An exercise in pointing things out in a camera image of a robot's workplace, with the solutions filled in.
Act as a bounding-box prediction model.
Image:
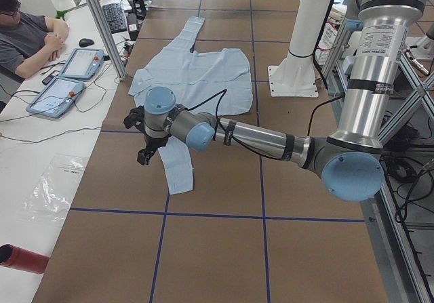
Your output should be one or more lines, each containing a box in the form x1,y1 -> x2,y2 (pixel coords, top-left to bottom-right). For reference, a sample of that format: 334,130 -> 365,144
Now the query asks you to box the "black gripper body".
123,106 -> 169,154

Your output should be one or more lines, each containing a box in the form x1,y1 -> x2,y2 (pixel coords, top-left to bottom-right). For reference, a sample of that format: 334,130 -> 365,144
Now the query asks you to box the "light blue button shirt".
129,16 -> 253,195

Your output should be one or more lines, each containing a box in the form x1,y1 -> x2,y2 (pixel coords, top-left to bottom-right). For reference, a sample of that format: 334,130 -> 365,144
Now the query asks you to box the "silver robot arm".
123,0 -> 426,201

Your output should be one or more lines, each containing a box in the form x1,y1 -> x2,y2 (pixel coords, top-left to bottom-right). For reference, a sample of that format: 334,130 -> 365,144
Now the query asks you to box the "far blue teach pendant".
59,48 -> 104,81

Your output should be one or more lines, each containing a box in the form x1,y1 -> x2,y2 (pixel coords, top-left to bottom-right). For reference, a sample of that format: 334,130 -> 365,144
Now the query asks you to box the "blue teach pendant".
59,48 -> 104,81
26,77 -> 85,119

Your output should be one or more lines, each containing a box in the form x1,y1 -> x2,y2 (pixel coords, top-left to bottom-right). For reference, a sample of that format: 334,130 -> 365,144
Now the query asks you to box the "near blue teach pendant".
26,77 -> 85,119

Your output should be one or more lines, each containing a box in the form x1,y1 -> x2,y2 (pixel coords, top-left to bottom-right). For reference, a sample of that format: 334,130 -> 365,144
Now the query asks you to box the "black computer mouse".
79,38 -> 94,47

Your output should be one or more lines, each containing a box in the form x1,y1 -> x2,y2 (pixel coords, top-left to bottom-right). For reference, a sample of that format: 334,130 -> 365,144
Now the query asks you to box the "clear plastic bag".
20,154 -> 89,225

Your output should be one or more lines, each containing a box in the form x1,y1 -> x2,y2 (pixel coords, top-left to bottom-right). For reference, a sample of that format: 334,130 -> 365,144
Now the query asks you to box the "black computer keyboard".
102,3 -> 127,34

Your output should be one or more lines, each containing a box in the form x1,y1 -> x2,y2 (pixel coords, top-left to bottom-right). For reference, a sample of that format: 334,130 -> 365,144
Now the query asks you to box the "seated person grey shirt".
1,0 -> 69,79

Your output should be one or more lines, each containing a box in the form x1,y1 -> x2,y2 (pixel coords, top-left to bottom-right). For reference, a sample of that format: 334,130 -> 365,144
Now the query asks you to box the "red cylinder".
1,244 -> 49,274

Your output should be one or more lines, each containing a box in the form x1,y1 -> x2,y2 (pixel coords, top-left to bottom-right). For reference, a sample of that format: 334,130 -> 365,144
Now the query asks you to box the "black braided left cable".
186,88 -> 228,127

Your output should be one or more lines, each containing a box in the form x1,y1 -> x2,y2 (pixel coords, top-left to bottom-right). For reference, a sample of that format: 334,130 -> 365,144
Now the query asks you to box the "aluminium frame post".
86,0 -> 127,81

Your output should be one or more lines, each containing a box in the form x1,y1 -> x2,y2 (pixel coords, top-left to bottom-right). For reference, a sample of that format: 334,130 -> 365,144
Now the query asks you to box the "white camera mast base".
268,0 -> 333,98

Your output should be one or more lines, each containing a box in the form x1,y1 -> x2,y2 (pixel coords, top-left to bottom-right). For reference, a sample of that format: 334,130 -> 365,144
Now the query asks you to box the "aluminium frame rack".
362,37 -> 433,302

